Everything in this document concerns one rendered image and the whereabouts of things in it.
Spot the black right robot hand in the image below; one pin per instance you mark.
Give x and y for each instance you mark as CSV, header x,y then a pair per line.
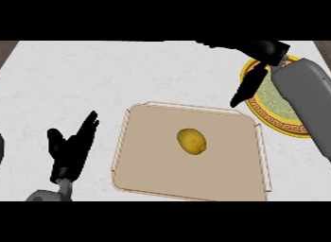
x,y
253,78

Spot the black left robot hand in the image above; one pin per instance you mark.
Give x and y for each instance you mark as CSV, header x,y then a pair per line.
x,y
69,151

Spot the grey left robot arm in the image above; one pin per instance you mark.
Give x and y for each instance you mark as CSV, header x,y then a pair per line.
x,y
50,193

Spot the yellow-rimmed green plate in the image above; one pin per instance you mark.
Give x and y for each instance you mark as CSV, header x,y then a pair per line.
x,y
275,104

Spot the yellow lemon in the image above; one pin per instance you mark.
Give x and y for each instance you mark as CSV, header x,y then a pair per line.
x,y
192,141

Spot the beige tray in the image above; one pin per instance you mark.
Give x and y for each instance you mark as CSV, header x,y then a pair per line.
x,y
190,154

